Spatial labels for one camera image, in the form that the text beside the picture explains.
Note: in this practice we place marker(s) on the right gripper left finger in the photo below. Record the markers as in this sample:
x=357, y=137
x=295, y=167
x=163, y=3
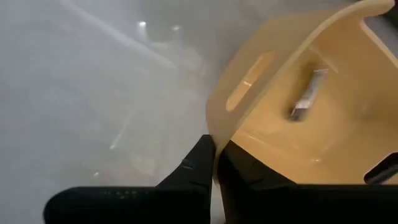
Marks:
x=200, y=168

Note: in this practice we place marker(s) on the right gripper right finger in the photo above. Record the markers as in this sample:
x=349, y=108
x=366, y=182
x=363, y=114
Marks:
x=239, y=180

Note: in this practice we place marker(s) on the yellow plastic bin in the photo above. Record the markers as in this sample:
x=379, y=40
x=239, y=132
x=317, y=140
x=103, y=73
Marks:
x=326, y=140

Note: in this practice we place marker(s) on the silver battery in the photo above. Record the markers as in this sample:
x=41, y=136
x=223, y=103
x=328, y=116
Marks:
x=308, y=96

